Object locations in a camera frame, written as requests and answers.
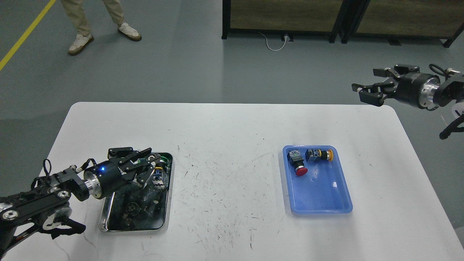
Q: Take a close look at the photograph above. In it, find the black frame wooden cabinet right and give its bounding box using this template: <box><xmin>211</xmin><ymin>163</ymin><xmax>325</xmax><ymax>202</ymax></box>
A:
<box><xmin>340</xmin><ymin>0</ymin><xmax>464</xmax><ymax>48</ymax></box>

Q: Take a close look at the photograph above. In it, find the silver metal tray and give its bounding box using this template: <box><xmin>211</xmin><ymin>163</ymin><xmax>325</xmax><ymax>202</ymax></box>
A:
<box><xmin>98</xmin><ymin>152</ymin><xmax>174</xmax><ymax>232</ymax></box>

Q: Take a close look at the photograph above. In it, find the yellow push button switch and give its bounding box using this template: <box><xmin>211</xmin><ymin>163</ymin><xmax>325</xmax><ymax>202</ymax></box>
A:
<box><xmin>305</xmin><ymin>149</ymin><xmax>334</xmax><ymax>162</ymax></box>

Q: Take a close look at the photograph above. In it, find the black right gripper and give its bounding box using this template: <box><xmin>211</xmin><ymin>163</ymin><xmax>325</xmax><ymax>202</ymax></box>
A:
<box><xmin>352</xmin><ymin>64</ymin><xmax>440</xmax><ymax>110</ymax></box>

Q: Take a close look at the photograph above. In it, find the white power cable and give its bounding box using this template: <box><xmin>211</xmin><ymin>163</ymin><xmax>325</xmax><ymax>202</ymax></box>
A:
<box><xmin>258</xmin><ymin>31</ymin><xmax>293</xmax><ymax>51</ymax></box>

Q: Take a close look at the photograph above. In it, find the green button blue switch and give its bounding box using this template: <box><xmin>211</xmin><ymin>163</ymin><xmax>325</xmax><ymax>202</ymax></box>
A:
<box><xmin>150</xmin><ymin>156</ymin><xmax>172</xmax><ymax>190</ymax></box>

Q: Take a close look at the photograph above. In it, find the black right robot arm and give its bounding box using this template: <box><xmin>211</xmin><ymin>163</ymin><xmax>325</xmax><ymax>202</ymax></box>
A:
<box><xmin>352</xmin><ymin>64</ymin><xmax>464</xmax><ymax>140</ymax></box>

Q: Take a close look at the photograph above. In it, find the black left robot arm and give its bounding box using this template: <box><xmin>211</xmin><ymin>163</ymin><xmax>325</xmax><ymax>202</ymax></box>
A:
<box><xmin>1</xmin><ymin>147</ymin><xmax>172</xmax><ymax>257</ymax></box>

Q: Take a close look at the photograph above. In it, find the blue plastic tray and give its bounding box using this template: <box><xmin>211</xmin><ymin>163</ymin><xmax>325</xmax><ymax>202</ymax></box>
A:
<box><xmin>283</xmin><ymin>145</ymin><xmax>353</xmax><ymax>215</ymax></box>

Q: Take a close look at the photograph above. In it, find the black gear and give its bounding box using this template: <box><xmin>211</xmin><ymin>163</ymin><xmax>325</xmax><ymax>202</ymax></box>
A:
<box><xmin>146</xmin><ymin>153</ymin><xmax>161</xmax><ymax>165</ymax></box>
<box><xmin>126</xmin><ymin>202</ymin><xmax>141</xmax><ymax>216</ymax></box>

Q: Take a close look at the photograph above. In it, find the black frame wooden cabinet left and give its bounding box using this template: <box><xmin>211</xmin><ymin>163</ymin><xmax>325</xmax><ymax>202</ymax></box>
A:
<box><xmin>221</xmin><ymin>0</ymin><xmax>351</xmax><ymax>43</ymax></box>

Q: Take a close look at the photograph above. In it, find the red mushroom push button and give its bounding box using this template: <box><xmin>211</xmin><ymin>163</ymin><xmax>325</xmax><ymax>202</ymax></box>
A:
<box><xmin>287</xmin><ymin>150</ymin><xmax>308</xmax><ymax>177</ymax></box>

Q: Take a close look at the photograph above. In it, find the person in beige trousers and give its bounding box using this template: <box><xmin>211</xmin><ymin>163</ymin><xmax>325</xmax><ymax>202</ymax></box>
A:
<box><xmin>60</xmin><ymin>0</ymin><xmax>142</xmax><ymax>56</ymax></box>

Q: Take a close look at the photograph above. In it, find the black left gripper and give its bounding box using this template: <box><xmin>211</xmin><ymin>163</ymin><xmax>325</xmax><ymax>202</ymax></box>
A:
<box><xmin>83</xmin><ymin>147</ymin><xmax>155</xmax><ymax>200</ymax></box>

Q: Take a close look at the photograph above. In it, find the black frame wooden cabinet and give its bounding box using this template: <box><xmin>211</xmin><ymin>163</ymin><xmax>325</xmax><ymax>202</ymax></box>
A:
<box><xmin>221</xmin><ymin>0</ymin><xmax>351</xmax><ymax>43</ymax></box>
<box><xmin>340</xmin><ymin>0</ymin><xmax>464</xmax><ymax>48</ymax></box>

